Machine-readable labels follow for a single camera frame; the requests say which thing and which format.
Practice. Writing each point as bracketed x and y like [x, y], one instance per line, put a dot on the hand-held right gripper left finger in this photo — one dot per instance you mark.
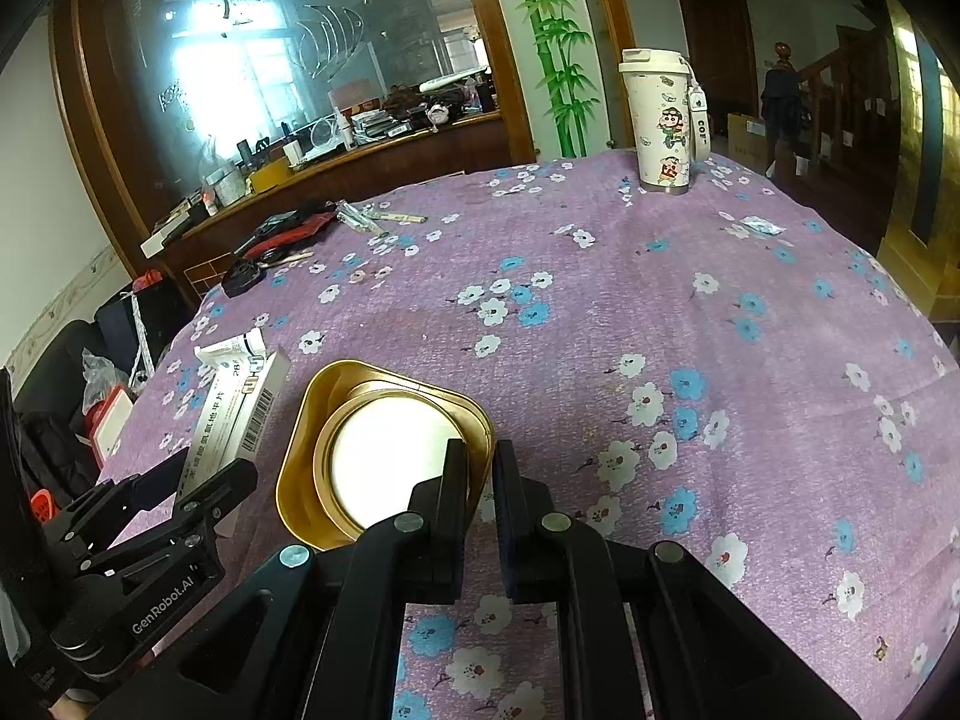
[431, 540]

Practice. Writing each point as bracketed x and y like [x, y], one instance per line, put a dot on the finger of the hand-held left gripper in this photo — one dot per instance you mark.
[112, 499]
[202, 510]

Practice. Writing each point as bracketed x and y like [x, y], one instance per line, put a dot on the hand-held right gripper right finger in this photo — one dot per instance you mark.
[525, 547]

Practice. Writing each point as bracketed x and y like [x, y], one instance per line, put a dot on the red mesh basket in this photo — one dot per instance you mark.
[43, 504]

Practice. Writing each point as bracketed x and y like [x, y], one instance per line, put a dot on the white medicine box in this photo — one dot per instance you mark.
[240, 405]

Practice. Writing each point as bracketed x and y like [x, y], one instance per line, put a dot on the white red-rimmed tray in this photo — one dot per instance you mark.
[112, 424]

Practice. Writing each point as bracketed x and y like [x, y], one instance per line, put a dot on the clear plastic bag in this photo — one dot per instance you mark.
[101, 379]

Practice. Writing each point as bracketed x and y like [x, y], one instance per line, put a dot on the black sofa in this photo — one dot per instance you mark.
[52, 390]

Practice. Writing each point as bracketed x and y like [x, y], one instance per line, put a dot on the white ointment tube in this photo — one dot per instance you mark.
[225, 349]

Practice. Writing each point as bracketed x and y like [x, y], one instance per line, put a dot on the black bag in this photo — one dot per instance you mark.
[165, 330]

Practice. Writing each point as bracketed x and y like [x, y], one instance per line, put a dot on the black scissors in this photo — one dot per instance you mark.
[241, 277]

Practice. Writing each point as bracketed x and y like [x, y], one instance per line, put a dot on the red black pliers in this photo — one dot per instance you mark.
[292, 229]

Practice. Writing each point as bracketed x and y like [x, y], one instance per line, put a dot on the clear wrapped thin sticks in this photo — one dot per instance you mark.
[375, 217]

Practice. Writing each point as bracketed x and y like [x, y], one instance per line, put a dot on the yellow box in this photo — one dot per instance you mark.
[268, 176]

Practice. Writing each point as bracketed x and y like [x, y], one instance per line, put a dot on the wooden counter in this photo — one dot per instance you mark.
[375, 157]

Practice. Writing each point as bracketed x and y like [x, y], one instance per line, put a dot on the small white packet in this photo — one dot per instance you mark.
[759, 225]

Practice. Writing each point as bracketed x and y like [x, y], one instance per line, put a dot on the cartoon print tumbler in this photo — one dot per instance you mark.
[660, 127]

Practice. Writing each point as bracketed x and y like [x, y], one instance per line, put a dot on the wood framed glass partition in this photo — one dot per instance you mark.
[225, 52]

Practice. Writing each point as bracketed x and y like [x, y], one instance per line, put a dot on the cardboard box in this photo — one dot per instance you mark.
[750, 139]

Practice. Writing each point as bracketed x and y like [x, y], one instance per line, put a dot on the dark jacket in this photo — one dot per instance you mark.
[784, 112]

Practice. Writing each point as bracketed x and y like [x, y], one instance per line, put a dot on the wooden door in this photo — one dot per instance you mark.
[716, 52]

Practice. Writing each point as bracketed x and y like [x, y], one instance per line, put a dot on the wooden stair railing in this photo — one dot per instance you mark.
[840, 105]

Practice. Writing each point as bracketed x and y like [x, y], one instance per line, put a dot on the green bamboo wall decal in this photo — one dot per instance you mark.
[555, 52]

